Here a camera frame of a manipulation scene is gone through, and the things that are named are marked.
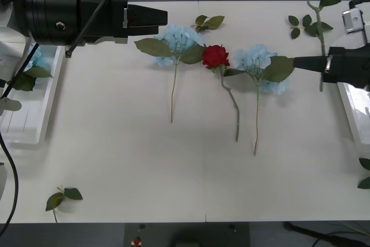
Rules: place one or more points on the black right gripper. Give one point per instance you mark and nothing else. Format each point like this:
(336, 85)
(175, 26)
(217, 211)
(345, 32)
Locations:
(347, 64)

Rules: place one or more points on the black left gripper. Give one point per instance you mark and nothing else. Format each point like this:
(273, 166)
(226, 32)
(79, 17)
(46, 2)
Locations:
(110, 18)

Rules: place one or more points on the green leaf twig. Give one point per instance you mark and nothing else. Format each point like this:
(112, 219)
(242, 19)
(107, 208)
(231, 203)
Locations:
(294, 20)
(72, 193)
(214, 22)

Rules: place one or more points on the shallow white box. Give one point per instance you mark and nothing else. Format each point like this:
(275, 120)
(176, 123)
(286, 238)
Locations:
(34, 114)
(355, 108)

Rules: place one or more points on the black panel with red button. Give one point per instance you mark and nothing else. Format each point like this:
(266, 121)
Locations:
(162, 235)

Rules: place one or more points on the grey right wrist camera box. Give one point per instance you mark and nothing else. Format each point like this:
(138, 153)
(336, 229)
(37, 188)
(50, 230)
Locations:
(352, 21)

